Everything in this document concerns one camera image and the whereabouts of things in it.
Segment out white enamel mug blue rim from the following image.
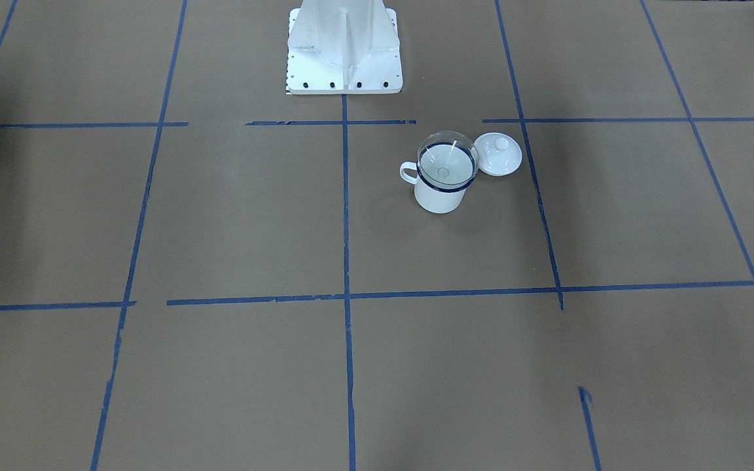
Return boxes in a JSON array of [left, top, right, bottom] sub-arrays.
[[400, 141, 478, 214]]

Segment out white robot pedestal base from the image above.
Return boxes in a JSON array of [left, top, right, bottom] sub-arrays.
[[285, 1, 404, 95]]

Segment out clear glass funnel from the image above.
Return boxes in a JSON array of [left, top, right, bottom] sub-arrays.
[[416, 131, 478, 193]]

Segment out white ceramic lid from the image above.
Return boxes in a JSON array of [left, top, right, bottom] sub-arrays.
[[473, 132, 523, 177]]

